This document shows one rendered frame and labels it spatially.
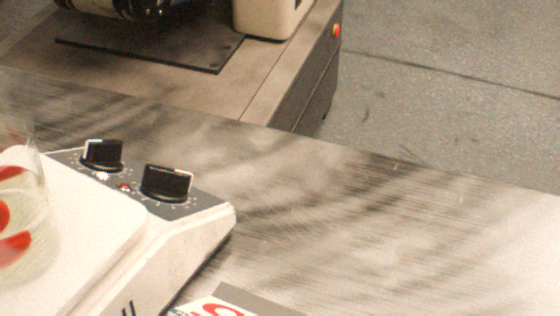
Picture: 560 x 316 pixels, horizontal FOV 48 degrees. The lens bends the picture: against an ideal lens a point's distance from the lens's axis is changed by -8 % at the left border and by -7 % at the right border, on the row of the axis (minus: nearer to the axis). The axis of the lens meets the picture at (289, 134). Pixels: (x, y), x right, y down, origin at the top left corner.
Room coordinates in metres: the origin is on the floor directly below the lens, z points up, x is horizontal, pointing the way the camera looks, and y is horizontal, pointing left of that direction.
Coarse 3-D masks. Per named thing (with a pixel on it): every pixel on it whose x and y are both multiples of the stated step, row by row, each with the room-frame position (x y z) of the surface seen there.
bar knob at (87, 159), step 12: (96, 144) 0.34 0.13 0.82; (108, 144) 0.34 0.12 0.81; (120, 144) 0.35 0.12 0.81; (84, 156) 0.33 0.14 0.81; (96, 156) 0.33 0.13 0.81; (108, 156) 0.34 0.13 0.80; (120, 156) 0.35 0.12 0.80; (96, 168) 0.32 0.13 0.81; (108, 168) 0.33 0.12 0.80; (120, 168) 0.33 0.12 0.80
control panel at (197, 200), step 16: (64, 160) 0.33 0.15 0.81; (128, 160) 0.36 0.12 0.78; (96, 176) 0.31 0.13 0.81; (112, 176) 0.32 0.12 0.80; (128, 176) 0.33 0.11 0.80; (128, 192) 0.30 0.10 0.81; (192, 192) 0.33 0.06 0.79; (160, 208) 0.29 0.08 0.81; (176, 208) 0.29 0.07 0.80; (192, 208) 0.30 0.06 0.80; (208, 208) 0.31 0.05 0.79
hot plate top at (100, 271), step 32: (64, 192) 0.27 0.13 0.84; (96, 192) 0.27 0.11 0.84; (64, 224) 0.24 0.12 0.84; (96, 224) 0.24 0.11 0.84; (128, 224) 0.25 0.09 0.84; (64, 256) 0.22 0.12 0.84; (96, 256) 0.22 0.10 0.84; (0, 288) 0.19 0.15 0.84; (32, 288) 0.20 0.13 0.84; (64, 288) 0.20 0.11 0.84
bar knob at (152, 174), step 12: (156, 168) 0.32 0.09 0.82; (168, 168) 0.32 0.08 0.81; (144, 180) 0.31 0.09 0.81; (156, 180) 0.31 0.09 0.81; (168, 180) 0.31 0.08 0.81; (180, 180) 0.31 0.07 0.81; (144, 192) 0.30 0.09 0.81; (156, 192) 0.30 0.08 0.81; (168, 192) 0.31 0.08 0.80; (180, 192) 0.31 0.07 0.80
